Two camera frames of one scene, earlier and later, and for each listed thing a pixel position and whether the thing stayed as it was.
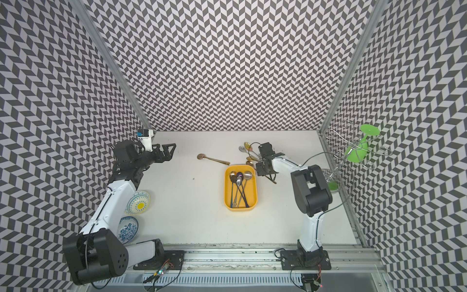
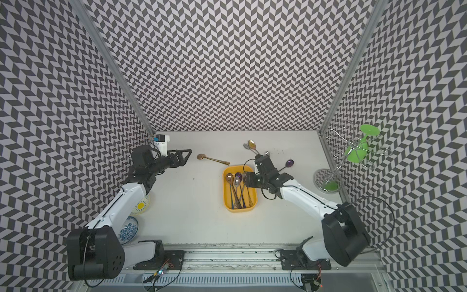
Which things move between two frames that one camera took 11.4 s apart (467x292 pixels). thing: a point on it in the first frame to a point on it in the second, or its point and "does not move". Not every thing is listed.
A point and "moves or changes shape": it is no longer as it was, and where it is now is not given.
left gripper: [167, 156] to [182, 162]
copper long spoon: [270, 179] moves or changes shape
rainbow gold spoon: [249, 148] moves or changes shape
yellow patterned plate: [137, 203] does not move
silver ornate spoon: [238, 181] does not move
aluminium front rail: [346, 260] does not move
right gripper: [259, 170] to [249, 182]
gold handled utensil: [202, 156] does not move
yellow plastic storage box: [250, 188] does not move
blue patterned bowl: [127, 229] does not move
